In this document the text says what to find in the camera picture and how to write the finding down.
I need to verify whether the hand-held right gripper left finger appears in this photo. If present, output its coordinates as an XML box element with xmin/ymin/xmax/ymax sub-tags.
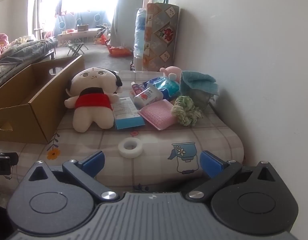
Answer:
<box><xmin>29</xmin><ymin>151</ymin><xmax>119</xmax><ymax>202</ymax></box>

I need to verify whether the folding stool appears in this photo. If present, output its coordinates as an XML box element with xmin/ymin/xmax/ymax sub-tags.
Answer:
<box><xmin>67</xmin><ymin>42</ymin><xmax>89</xmax><ymax>56</ymax></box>

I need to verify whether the brown cardboard box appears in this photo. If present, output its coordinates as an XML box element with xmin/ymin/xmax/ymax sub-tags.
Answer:
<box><xmin>0</xmin><ymin>55</ymin><xmax>85</xmax><ymax>145</ymax></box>

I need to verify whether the pink scrubbing sponge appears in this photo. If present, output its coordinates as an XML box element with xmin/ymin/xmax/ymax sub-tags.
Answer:
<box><xmin>138</xmin><ymin>99</ymin><xmax>178</xmax><ymax>131</ymax></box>

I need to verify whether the white tape roll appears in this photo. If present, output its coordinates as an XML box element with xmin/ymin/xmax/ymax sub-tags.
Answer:
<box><xmin>118</xmin><ymin>138</ymin><xmax>144</xmax><ymax>159</ymax></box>

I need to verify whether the small white red tube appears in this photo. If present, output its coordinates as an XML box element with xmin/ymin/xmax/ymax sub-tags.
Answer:
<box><xmin>130</xmin><ymin>82</ymin><xmax>144</xmax><ymax>97</ymax></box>

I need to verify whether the teal towel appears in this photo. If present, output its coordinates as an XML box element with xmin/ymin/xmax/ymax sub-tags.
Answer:
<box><xmin>179</xmin><ymin>70</ymin><xmax>220</xmax><ymax>111</ymax></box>

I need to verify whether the pink pig plush toy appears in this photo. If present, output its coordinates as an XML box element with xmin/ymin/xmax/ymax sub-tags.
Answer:
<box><xmin>159</xmin><ymin>66</ymin><xmax>185</xmax><ymax>83</ymax></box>

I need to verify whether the green white knitted cloth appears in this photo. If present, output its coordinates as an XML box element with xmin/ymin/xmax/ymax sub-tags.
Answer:
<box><xmin>171</xmin><ymin>96</ymin><xmax>204</xmax><ymax>128</ymax></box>

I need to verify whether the white red tissue pack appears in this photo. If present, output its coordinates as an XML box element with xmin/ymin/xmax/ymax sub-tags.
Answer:
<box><xmin>133</xmin><ymin>87</ymin><xmax>165</xmax><ymax>110</ymax></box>

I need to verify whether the low wooden table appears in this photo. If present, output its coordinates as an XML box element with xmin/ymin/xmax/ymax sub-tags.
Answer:
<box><xmin>57</xmin><ymin>27</ymin><xmax>105</xmax><ymax>46</ymax></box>

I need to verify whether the dark bed with grey quilt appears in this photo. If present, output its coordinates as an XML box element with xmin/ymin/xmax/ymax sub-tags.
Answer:
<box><xmin>0</xmin><ymin>37</ymin><xmax>59</xmax><ymax>90</ymax></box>

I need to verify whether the blue white flat carton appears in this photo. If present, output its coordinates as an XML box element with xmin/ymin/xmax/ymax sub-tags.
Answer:
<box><xmin>112</xmin><ymin>97</ymin><xmax>146</xmax><ymax>130</ymax></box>

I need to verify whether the blue bubble wrap roll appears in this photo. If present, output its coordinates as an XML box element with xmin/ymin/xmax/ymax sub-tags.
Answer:
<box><xmin>133</xmin><ymin>8</ymin><xmax>147</xmax><ymax>56</ymax></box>

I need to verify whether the blue hanging sheet with circles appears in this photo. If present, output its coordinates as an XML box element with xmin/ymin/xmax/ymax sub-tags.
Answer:
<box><xmin>53</xmin><ymin>11</ymin><xmax>106</xmax><ymax>34</ymax></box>

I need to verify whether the cream plush doll red shirt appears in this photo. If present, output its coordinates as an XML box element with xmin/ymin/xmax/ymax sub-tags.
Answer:
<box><xmin>64</xmin><ymin>66</ymin><xmax>123</xmax><ymax>133</ymax></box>

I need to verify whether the blue wet wipes packet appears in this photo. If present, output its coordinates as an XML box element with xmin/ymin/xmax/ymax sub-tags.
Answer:
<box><xmin>143</xmin><ymin>77</ymin><xmax>181</xmax><ymax>101</ymax></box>

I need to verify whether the parked scooter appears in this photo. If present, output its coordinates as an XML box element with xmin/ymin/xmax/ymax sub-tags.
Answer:
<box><xmin>94</xmin><ymin>24</ymin><xmax>112</xmax><ymax>46</ymax></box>

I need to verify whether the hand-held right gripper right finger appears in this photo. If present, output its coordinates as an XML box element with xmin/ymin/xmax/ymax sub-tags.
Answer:
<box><xmin>185</xmin><ymin>151</ymin><xmax>278</xmax><ymax>202</ymax></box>

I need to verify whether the fruit patterned covered cabinet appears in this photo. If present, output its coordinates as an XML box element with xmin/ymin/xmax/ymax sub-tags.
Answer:
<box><xmin>142</xmin><ymin>3</ymin><xmax>180</xmax><ymax>72</ymax></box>

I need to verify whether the grey curtain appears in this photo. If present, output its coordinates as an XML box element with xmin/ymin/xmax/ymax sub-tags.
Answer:
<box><xmin>110</xmin><ymin>0</ymin><xmax>145</xmax><ymax>50</ymax></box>

